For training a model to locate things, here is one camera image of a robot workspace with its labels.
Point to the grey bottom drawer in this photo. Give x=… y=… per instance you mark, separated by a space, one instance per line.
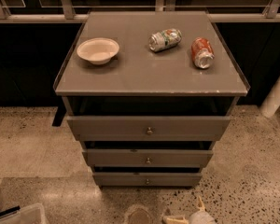
x=147 y=179

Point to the metal railing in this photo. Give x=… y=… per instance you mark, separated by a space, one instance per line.
x=77 y=10

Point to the white paper bowl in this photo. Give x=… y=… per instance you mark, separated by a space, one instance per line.
x=98 y=50

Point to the grey drawer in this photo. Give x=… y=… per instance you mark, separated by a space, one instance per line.
x=147 y=157
x=150 y=128
x=147 y=179

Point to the grey top drawer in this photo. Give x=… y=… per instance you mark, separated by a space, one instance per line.
x=150 y=128

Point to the crushed red soda can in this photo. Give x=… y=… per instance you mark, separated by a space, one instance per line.
x=202 y=53

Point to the crushed green silver can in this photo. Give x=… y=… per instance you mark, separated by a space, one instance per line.
x=164 y=39

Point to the grey drawer cabinet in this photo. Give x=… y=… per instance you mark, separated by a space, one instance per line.
x=141 y=82

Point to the grey middle drawer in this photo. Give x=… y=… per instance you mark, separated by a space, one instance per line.
x=147 y=157

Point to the clear plastic bin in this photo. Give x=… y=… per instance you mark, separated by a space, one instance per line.
x=31 y=214

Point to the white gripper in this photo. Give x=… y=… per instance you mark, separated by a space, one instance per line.
x=202 y=217

